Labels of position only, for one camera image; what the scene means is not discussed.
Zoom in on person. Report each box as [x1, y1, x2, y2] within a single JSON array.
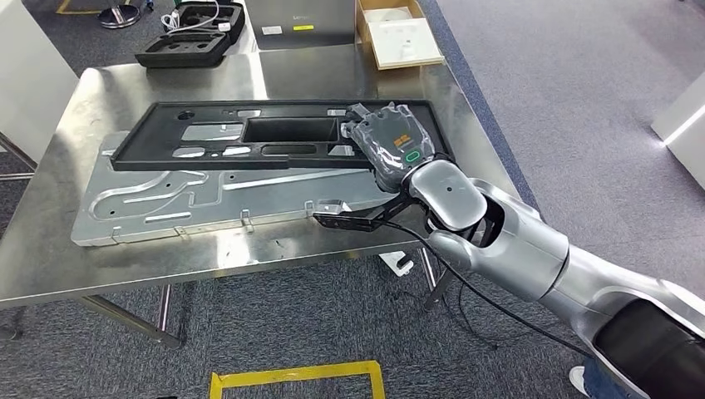
[[569, 357, 640, 399]]

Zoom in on black foam tray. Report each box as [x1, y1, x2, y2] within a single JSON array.
[[135, 30, 233, 69], [165, 0, 247, 45]]

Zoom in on long black plastic panel part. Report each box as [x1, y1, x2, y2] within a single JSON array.
[[110, 99, 456, 172]]

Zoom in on grey carton box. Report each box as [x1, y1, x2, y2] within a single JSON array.
[[244, 0, 358, 52]]

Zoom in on stamped sheet metal plate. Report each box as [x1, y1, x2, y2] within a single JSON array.
[[70, 131, 401, 248]]

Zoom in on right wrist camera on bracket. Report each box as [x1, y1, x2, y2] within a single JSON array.
[[313, 192, 420, 234]]

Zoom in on black floor cables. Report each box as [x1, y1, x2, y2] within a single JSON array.
[[437, 272, 500, 352]]

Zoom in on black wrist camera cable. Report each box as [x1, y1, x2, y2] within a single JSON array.
[[380, 219, 594, 360]]

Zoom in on stainless steel workbench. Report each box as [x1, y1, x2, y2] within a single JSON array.
[[0, 41, 521, 349]]

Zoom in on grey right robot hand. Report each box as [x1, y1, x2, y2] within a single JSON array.
[[340, 101, 441, 195]]

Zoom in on brown cardboard box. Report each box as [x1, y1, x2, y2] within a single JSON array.
[[355, 0, 446, 71]]

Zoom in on flat white box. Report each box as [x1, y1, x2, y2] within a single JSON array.
[[367, 17, 445, 70]]

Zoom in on white power strip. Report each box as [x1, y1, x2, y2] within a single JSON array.
[[378, 250, 415, 278]]

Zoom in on chrome stanchion base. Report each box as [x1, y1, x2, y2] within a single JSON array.
[[97, 0, 143, 30]]

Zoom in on white coiled cable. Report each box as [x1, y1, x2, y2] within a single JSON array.
[[160, 0, 233, 34]]

